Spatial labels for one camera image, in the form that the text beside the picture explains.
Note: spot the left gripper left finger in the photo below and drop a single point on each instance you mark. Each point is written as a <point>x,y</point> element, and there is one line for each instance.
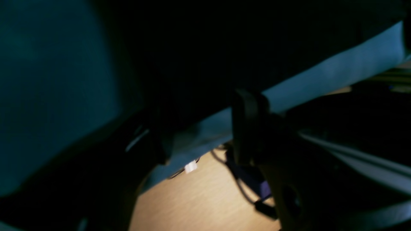
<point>94,184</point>

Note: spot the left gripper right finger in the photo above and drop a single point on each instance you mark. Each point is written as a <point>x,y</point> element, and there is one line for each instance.
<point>337,163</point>

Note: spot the black graphic t-shirt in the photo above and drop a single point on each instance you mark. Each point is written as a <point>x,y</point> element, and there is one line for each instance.
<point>180,60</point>

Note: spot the light blue table cloth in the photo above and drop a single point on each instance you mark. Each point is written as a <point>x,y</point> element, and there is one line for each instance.
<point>59,85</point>

